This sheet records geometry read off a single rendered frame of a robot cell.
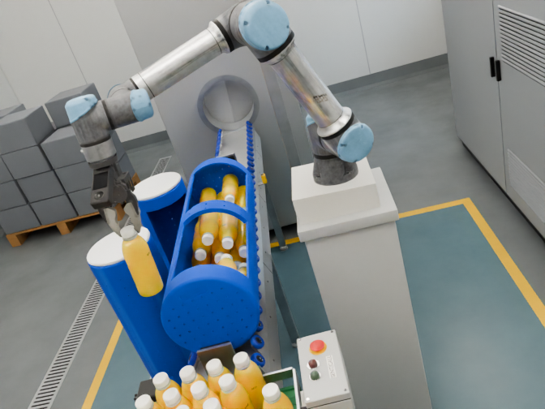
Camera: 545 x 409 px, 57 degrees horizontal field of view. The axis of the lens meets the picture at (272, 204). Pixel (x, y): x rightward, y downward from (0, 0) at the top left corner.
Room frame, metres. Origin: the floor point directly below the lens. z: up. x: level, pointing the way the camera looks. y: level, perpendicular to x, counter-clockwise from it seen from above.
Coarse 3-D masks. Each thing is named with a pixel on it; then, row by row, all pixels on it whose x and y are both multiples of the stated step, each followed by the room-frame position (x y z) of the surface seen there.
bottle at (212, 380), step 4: (224, 368) 0.98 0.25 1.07; (208, 372) 0.98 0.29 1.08; (220, 372) 0.96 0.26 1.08; (224, 372) 0.97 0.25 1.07; (228, 372) 0.97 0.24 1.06; (208, 376) 0.98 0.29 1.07; (212, 376) 0.96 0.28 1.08; (216, 376) 0.96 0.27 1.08; (220, 376) 0.96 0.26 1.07; (208, 380) 0.97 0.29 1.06; (212, 380) 0.96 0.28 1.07; (216, 380) 0.96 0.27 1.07; (208, 384) 0.97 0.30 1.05; (212, 384) 0.96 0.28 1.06; (216, 384) 0.95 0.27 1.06; (212, 388) 0.95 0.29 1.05; (216, 388) 0.95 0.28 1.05; (220, 388) 0.95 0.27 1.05; (216, 392) 0.95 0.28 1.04; (220, 392) 0.94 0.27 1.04
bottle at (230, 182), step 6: (228, 174) 2.01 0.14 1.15; (234, 174) 2.02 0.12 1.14; (222, 180) 2.01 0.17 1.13; (228, 180) 1.95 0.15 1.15; (234, 180) 1.96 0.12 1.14; (222, 186) 1.94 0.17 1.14; (228, 186) 1.89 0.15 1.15; (234, 186) 1.90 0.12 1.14; (222, 192) 1.88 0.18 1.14; (228, 192) 1.86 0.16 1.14; (234, 192) 1.86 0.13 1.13; (234, 198) 1.85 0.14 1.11
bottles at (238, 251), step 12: (240, 192) 1.91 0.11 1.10; (240, 204) 1.82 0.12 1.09; (240, 228) 1.61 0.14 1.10; (216, 240) 1.59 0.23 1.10; (240, 240) 1.54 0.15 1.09; (192, 252) 1.63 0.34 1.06; (216, 252) 1.54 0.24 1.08; (228, 252) 1.54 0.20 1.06; (240, 252) 1.50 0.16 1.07; (192, 264) 1.56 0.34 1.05; (204, 264) 1.54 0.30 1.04; (216, 264) 1.55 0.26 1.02; (240, 264) 1.41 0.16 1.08
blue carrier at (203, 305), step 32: (224, 160) 2.00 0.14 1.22; (192, 192) 2.04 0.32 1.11; (192, 224) 1.85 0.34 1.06; (256, 256) 1.43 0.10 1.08; (192, 288) 1.17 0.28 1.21; (224, 288) 1.16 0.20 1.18; (256, 288) 1.23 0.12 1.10; (192, 320) 1.18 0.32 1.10; (224, 320) 1.17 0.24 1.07; (256, 320) 1.16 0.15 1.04
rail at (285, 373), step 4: (288, 368) 1.00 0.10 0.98; (292, 368) 1.00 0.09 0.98; (268, 372) 1.01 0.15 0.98; (272, 372) 1.01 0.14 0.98; (276, 372) 1.00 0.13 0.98; (280, 372) 1.00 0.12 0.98; (284, 372) 1.00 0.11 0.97; (288, 372) 1.00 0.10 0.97; (292, 372) 1.00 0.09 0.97; (264, 376) 1.01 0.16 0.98; (268, 376) 1.01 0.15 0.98; (272, 376) 1.00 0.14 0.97; (276, 376) 1.00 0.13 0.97; (280, 376) 1.00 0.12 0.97; (284, 376) 1.00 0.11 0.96; (288, 376) 1.00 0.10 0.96; (292, 376) 1.00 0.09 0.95; (264, 380) 1.01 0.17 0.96; (268, 380) 1.01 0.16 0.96; (272, 380) 1.00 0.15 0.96; (276, 380) 1.00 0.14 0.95; (280, 380) 1.00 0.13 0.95
